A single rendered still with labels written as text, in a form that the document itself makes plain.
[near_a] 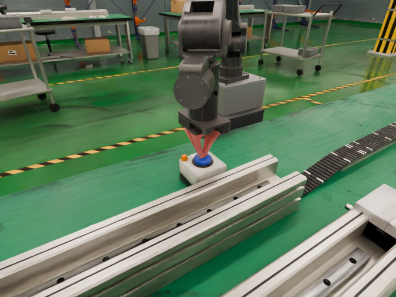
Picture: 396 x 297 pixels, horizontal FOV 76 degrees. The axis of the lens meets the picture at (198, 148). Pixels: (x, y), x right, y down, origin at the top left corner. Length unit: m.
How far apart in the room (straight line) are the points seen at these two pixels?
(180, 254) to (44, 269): 0.18
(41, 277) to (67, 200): 0.22
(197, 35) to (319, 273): 0.40
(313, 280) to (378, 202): 0.17
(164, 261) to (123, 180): 0.30
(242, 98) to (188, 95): 0.57
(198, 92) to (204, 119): 0.10
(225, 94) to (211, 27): 0.49
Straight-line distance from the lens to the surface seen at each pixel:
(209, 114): 0.49
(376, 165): 0.81
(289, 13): 4.66
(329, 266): 0.45
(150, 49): 5.42
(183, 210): 0.46
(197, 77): 0.39
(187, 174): 0.57
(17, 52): 5.07
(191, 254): 0.42
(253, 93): 0.99
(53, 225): 0.59
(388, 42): 6.93
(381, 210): 0.50
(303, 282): 0.42
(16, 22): 3.14
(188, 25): 0.45
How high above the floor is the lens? 1.17
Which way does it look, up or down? 32 degrees down
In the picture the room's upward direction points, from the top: straight up
